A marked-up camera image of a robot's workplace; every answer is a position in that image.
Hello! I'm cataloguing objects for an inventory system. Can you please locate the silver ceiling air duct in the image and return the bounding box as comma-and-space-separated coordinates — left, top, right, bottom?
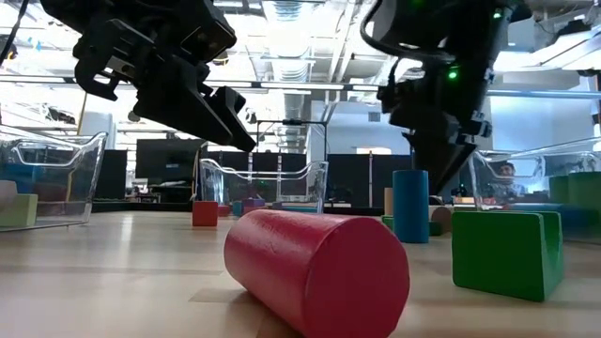
260, 0, 316, 123

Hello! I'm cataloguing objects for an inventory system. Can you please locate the red cylinder block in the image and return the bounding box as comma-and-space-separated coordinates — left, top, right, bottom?
223, 208, 411, 338

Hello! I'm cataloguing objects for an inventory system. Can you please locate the long ceiling light strip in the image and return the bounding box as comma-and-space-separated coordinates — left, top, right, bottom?
0, 74, 391, 94

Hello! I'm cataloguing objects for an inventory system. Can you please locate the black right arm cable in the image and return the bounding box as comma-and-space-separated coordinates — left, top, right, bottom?
359, 0, 455, 65

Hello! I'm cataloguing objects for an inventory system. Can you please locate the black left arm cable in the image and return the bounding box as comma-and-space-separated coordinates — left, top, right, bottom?
0, 0, 30, 67

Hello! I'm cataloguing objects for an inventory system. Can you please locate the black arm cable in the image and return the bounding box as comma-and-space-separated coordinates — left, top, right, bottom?
359, 0, 455, 65
0, 0, 30, 67

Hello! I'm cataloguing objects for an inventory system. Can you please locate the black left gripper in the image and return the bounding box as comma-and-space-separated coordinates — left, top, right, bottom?
72, 18, 257, 152

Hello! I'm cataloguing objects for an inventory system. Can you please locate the large green block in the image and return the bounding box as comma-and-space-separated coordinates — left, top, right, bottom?
451, 210, 566, 302

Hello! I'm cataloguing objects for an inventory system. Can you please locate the small red cube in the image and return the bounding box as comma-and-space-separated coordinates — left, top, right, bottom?
192, 200, 220, 228

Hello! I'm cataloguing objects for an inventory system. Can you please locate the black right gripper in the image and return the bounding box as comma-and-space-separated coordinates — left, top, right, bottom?
377, 77, 494, 196

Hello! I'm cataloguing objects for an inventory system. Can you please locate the clear plastic bin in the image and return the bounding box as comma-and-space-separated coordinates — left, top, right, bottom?
469, 138, 601, 245
0, 124, 108, 234
199, 158, 330, 216

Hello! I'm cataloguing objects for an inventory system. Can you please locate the blue arch block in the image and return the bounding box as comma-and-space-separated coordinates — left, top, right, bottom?
0, 161, 46, 194

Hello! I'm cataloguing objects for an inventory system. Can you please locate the person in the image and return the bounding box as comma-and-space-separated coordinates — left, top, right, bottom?
487, 161, 527, 203

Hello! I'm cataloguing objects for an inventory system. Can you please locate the yellow hanging cable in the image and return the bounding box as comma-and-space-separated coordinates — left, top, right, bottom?
74, 91, 90, 137

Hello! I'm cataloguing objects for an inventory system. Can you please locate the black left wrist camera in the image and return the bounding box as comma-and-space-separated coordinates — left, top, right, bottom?
180, 0, 239, 65

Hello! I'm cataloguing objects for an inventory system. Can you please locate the small light green block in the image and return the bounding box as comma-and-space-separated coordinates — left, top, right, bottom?
0, 192, 39, 230

